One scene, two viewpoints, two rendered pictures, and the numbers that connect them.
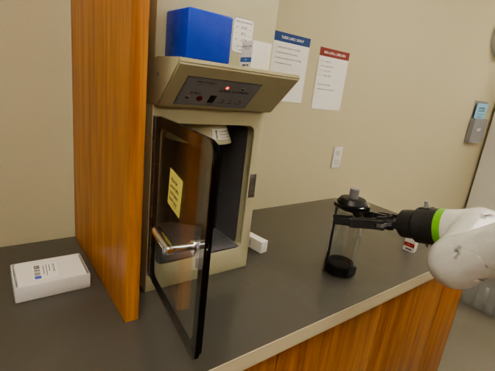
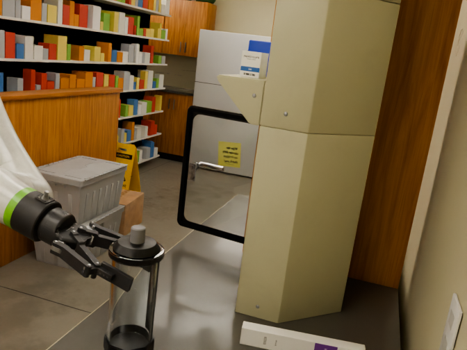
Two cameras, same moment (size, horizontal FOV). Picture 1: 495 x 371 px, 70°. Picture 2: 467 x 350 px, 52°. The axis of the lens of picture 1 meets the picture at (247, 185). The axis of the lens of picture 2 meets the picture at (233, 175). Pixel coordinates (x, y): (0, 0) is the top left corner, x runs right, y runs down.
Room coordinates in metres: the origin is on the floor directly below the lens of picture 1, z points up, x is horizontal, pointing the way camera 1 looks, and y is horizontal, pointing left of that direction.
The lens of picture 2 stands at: (1.84, -0.69, 1.56)
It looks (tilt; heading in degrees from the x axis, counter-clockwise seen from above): 14 degrees down; 144
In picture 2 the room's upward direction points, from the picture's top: 7 degrees clockwise
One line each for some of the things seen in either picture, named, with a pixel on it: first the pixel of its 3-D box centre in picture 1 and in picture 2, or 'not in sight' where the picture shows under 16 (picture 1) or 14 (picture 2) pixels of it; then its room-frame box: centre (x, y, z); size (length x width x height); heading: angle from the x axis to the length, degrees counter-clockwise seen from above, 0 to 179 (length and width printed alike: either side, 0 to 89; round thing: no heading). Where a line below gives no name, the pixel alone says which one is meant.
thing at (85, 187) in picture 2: not in sight; (80, 188); (-1.46, 0.36, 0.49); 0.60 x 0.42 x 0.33; 129
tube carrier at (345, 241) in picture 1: (345, 235); (133, 296); (1.02, -0.32, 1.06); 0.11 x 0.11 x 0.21
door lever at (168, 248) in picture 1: (172, 239); not in sight; (0.57, 0.12, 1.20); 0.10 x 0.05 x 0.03; 31
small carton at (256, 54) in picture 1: (255, 56); (254, 64); (0.88, 0.02, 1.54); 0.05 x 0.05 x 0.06; 33
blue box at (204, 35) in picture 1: (198, 37); (269, 60); (0.78, 0.14, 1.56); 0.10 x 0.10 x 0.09; 39
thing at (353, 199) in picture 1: (353, 199); (137, 242); (1.02, -0.32, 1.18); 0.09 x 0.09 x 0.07
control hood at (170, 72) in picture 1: (230, 89); (256, 96); (0.84, 0.06, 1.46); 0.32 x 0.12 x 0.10; 129
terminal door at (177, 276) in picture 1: (175, 227); (224, 176); (0.64, 0.13, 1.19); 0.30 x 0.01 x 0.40; 31
